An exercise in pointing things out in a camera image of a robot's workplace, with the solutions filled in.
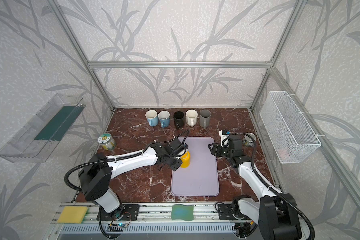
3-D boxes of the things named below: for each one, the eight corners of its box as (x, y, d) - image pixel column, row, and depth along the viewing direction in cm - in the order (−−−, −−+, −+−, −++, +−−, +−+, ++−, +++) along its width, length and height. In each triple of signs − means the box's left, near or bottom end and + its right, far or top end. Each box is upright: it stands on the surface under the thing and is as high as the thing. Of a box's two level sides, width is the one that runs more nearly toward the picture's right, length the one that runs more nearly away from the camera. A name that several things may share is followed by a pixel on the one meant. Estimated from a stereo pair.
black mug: (174, 130, 109) (172, 122, 102) (175, 119, 116) (174, 111, 108) (184, 130, 109) (183, 122, 102) (184, 119, 116) (184, 111, 108)
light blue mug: (152, 131, 109) (149, 122, 101) (147, 121, 115) (143, 112, 107) (161, 127, 111) (159, 117, 103) (156, 117, 118) (154, 108, 109)
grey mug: (199, 131, 109) (200, 121, 100) (199, 119, 116) (199, 109, 108) (210, 131, 109) (212, 121, 100) (209, 119, 116) (210, 109, 108)
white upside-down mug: (185, 131, 109) (185, 121, 100) (186, 119, 116) (185, 109, 107) (197, 131, 109) (198, 121, 100) (197, 119, 116) (197, 109, 107)
